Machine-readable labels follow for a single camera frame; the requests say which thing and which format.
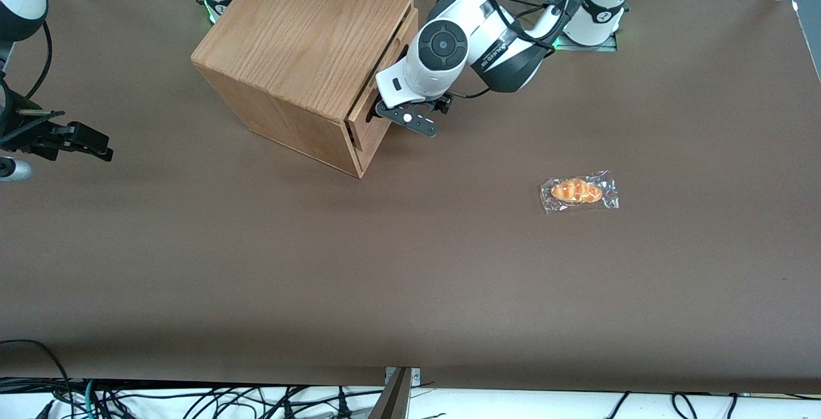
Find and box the wooden drawer cabinet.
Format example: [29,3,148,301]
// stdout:
[190,0,415,179]

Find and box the bread roll in clear wrapper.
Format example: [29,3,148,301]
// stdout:
[539,170,620,216]

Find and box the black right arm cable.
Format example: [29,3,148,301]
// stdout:
[0,20,53,126]

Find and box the wooden drawer with black handle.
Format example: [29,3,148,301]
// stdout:
[346,8,419,151]

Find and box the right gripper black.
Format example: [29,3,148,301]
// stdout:
[0,121,114,163]

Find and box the dark tapered bar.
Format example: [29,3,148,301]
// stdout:
[367,368,412,419]

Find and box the brown table cover sheet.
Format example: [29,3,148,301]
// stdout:
[0,0,821,395]

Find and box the metal table edge bracket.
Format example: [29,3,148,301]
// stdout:
[384,366,422,386]

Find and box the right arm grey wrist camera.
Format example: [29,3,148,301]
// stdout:
[0,157,33,182]

